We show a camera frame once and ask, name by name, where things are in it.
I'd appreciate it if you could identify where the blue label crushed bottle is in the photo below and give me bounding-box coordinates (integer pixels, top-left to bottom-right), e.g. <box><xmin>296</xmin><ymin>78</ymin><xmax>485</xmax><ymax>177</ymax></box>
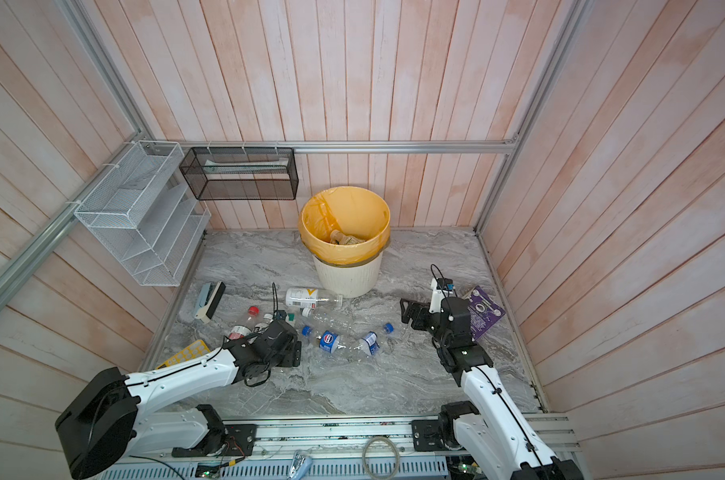
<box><xmin>300</xmin><ymin>325</ymin><xmax>352</xmax><ymax>356</ymax></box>

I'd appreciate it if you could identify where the white cap tall bottle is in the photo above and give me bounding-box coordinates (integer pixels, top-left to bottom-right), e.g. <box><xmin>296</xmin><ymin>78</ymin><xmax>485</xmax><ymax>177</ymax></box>
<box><xmin>256</xmin><ymin>313</ymin><xmax>274</xmax><ymax>332</ymax></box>

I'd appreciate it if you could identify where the yellow label plastic bottle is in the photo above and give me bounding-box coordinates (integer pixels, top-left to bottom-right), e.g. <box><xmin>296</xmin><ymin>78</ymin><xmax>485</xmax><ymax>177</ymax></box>
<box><xmin>330</xmin><ymin>230</ymin><xmax>365</xmax><ymax>245</ymax></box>

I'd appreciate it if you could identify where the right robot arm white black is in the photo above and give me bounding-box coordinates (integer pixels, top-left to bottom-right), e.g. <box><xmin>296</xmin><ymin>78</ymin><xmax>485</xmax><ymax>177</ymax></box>
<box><xmin>400</xmin><ymin>296</ymin><xmax>584</xmax><ymax>479</ymax></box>

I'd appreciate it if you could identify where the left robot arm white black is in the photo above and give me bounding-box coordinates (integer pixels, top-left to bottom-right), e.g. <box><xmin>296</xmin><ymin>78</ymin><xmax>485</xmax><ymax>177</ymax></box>
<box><xmin>54</xmin><ymin>320</ymin><xmax>302</xmax><ymax>479</ymax></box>

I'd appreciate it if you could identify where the cream waste bin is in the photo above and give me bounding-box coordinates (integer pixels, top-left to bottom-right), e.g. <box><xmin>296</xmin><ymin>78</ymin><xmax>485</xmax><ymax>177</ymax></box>
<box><xmin>314</xmin><ymin>252</ymin><xmax>384</xmax><ymax>298</ymax></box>

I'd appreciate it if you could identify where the yellow bin liner bag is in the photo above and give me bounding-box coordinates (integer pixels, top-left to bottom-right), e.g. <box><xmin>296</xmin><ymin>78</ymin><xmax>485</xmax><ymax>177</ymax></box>
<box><xmin>298</xmin><ymin>186</ymin><xmax>392</xmax><ymax>265</ymax></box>

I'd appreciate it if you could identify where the purple framed card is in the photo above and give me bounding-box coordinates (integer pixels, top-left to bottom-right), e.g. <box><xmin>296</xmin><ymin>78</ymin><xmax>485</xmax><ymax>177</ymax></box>
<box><xmin>464</xmin><ymin>286</ymin><xmax>506</xmax><ymax>340</ymax></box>

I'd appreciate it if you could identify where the red label water bottle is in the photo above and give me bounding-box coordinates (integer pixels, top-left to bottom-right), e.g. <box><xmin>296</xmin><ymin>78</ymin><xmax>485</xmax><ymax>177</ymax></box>
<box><xmin>226</xmin><ymin>306</ymin><xmax>260</xmax><ymax>340</ymax></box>

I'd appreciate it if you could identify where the white label clear bottle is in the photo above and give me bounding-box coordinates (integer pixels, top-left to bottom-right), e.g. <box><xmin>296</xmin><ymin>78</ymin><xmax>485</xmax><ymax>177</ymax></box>
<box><xmin>284</xmin><ymin>287</ymin><xmax>342</xmax><ymax>309</ymax></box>

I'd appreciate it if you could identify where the blue cap crushed bottle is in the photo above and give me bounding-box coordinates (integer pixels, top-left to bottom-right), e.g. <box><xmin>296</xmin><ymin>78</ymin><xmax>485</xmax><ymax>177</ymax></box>
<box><xmin>350</xmin><ymin>323</ymin><xmax>394</xmax><ymax>362</ymax></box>

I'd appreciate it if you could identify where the clear bottle white cap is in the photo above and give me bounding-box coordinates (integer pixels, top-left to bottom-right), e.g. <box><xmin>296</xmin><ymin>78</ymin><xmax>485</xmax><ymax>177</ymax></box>
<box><xmin>302</xmin><ymin>307</ymin><xmax>358</xmax><ymax>333</ymax></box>

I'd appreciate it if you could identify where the yellow calculator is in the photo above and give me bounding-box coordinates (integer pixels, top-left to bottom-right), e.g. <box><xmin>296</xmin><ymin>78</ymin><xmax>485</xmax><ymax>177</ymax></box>
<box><xmin>158</xmin><ymin>339</ymin><xmax>210</xmax><ymax>369</ymax></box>

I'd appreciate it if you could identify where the black smartphone white case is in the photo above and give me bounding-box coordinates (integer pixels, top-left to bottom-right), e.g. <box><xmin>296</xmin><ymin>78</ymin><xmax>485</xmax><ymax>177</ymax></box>
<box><xmin>194</xmin><ymin>281</ymin><xmax>226</xmax><ymax>323</ymax></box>

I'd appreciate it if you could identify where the black mesh basket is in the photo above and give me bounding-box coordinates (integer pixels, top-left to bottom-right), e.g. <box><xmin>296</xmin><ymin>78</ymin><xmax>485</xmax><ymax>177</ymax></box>
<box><xmin>180</xmin><ymin>146</ymin><xmax>300</xmax><ymax>201</ymax></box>

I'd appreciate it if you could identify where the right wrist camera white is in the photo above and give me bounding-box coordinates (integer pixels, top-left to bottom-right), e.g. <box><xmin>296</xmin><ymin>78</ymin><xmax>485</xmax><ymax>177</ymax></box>
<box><xmin>430</xmin><ymin>277</ymin><xmax>455</xmax><ymax>314</ymax></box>

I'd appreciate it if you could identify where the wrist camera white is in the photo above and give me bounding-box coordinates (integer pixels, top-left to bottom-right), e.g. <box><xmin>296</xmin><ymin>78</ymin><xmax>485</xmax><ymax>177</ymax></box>
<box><xmin>430</xmin><ymin>277</ymin><xmax>455</xmax><ymax>314</ymax></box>
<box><xmin>272</xmin><ymin>309</ymin><xmax>288</xmax><ymax>322</ymax></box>

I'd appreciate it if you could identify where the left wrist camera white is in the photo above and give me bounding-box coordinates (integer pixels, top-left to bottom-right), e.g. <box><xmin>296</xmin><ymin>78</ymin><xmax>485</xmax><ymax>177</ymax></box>
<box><xmin>272</xmin><ymin>309</ymin><xmax>288</xmax><ymax>322</ymax></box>

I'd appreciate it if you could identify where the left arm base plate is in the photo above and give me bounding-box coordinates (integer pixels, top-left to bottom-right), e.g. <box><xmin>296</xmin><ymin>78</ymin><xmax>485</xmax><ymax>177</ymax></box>
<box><xmin>172</xmin><ymin>424</ymin><xmax>258</xmax><ymax>458</ymax></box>

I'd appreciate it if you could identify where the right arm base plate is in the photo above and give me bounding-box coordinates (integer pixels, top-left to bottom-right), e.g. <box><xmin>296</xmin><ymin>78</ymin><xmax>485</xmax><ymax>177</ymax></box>
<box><xmin>411</xmin><ymin>419</ymin><xmax>460</xmax><ymax>452</ymax></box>

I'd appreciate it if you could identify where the coiled grey cable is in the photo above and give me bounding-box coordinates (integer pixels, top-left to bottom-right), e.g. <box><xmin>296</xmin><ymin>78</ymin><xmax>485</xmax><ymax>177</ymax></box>
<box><xmin>361</xmin><ymin>436</ymin><xmax>403</xmax><ymax>480</ymax></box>

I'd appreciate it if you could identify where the white wire mesh shelf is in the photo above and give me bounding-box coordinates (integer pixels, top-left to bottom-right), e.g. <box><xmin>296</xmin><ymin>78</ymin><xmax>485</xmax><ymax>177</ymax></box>
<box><xmin>76</xmin><ymin>141</ymin><xmax>210</xmax><ymax>287</ymax></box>

